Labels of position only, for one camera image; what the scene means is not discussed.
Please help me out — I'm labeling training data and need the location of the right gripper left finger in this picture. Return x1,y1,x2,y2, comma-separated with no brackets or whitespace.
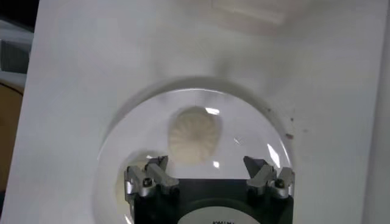
124,155,180,203

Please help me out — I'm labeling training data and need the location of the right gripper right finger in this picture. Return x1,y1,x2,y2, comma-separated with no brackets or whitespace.
243,155,296,200

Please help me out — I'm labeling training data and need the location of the white steamed baozi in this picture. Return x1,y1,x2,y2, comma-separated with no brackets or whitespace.
167,105,222,165

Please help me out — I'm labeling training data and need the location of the white round plate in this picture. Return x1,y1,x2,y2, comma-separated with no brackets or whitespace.
93,88,295,224

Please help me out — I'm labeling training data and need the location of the white electric cooker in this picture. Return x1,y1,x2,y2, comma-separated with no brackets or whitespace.
210,0,287,36

